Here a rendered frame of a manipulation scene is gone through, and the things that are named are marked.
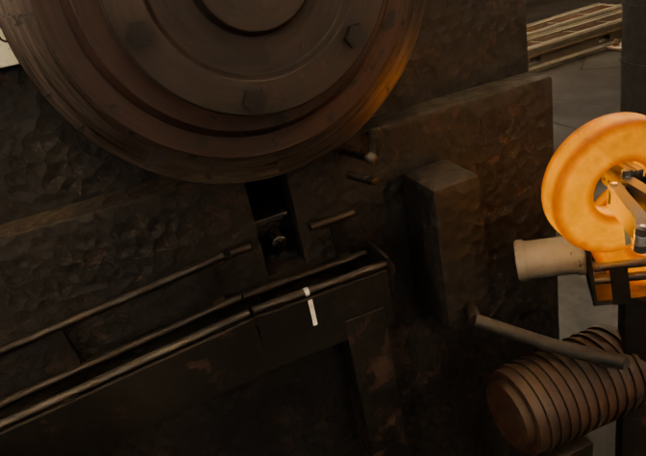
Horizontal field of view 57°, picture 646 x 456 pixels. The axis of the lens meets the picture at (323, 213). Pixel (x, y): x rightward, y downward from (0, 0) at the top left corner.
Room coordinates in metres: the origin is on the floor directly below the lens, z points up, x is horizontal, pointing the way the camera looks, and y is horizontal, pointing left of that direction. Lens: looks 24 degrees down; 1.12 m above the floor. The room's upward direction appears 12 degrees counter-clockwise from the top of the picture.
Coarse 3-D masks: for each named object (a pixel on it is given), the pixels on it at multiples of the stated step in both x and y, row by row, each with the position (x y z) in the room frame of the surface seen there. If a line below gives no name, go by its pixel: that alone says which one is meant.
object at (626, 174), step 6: (624, 174) 0.54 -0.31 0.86; (630, 174) 0.54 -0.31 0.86; (624, 180) 0.54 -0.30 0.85; (630, 180) 0.54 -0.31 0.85; (636, 180) 0.53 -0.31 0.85; (630, 186) 0.53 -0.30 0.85; (636, 186) 0.52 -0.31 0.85; (642, 186) 0.52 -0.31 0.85; (630, 192) 0.53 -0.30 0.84; (636, 192) 0.52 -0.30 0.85; (642, 192) 0.51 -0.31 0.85; (636, 198) 0.52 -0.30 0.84; (642, 198) 0.51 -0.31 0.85; (642, 204) 0.51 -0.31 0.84
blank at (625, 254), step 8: (600, 200) 0.70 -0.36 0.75; (632, 248) 0.67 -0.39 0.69; (600, 256) 0.68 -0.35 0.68; (608, 256) 0.68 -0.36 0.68; (616, 256) 0.67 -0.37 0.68; (624, 256) 0.67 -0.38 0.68; (632, 256) 0.67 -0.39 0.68; (640, 256) 0.67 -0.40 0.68; (608, 272) 0.68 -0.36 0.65; (640, 280) 0.66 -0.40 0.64
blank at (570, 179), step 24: (600, 120) 0.59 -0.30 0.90; (624, 120) 0.57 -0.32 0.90; (576, 144) 0.57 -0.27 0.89; (600, 144) 0.56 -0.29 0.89; (624, 144) 0.57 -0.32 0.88; (552, 168) 0.58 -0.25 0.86; (576, 168) 0.56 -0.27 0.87; (600, 168) 0.57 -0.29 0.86; (552, 192) 0.57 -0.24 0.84; (576, 192) 0.57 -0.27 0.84; (552, 216) 0.57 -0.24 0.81; (576, 216) 0.57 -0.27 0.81; (600, 216) 0.57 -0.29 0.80; (576, 240) 0.57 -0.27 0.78; (600, 240) 0.57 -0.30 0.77; (624, 240) 0.57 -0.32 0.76
